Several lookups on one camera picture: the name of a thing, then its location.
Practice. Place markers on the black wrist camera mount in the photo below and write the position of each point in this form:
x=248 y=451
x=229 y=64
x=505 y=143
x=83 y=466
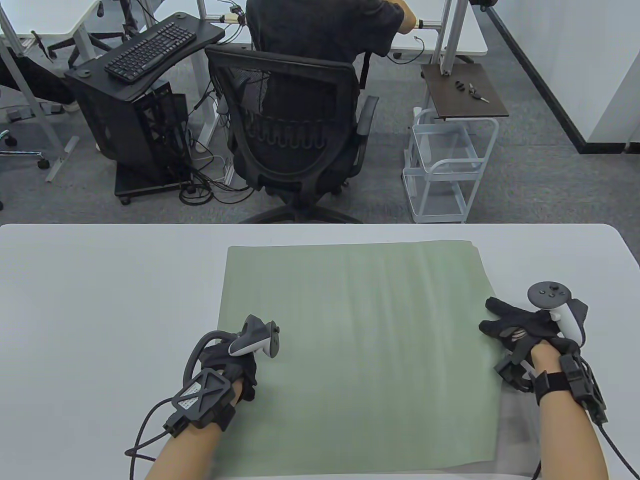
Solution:
x=202 y=395
x=585 y=385

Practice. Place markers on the person's right hand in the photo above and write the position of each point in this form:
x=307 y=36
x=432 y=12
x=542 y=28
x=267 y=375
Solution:
x=520 y=325

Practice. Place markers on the silver chair base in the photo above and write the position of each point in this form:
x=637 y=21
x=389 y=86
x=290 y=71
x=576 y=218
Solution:
x=43 y=163

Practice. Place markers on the green desk mat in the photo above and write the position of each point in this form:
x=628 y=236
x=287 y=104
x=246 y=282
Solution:
x=350 y=350

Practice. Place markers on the black computer tower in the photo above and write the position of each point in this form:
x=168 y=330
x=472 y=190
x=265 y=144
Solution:
x=110 y=125

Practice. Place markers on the black mesh office chair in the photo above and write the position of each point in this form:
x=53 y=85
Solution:
x=295 y=165

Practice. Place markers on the silver aluminium frame post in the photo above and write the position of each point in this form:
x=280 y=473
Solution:
x=448 y=60

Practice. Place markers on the small key bunch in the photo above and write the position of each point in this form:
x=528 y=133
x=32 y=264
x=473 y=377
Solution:
x=481 y=96

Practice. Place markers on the black rolling computer stand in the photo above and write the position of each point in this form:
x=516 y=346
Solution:
x=150 y=187

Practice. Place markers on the black computer desk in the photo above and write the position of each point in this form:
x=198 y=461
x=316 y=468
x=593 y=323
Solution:
x=205 y=32

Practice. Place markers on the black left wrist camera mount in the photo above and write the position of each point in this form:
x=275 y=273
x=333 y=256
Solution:
x=202 y=395

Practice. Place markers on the white desk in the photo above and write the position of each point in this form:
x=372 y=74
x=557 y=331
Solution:
x=50 y=17
x=470 y=45

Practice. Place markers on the person's left forearm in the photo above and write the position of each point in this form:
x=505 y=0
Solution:
x=187 y=452

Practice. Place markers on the black chair base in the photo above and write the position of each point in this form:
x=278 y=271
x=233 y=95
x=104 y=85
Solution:
x=129 y=12

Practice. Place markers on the small black object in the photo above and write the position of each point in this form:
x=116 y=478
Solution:
x=460 y=85

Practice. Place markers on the person's right forearm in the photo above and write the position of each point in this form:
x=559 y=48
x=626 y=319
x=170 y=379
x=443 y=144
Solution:
x=570 y=440

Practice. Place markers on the grey white hand controller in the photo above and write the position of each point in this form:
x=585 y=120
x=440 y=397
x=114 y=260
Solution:
x=550 y=295
x=255 y=340

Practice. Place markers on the person's left hand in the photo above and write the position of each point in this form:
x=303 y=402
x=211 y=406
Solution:
x=242 y=370

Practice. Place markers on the brown side table top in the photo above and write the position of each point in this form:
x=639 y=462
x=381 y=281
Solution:
x=460 y=102

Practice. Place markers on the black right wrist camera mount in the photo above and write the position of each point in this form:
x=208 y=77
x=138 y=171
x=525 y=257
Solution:
x=585 y=385

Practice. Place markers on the grey desk mat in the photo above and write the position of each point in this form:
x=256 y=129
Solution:
x=520 y=440

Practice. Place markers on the grey foot pedal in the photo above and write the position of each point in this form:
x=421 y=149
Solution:
x=16 y=115

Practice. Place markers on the grey metal frame leg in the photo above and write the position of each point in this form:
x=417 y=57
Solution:
x=62 y=159

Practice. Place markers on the black keyboard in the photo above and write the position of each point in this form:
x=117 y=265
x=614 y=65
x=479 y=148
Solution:
x=150 y=50

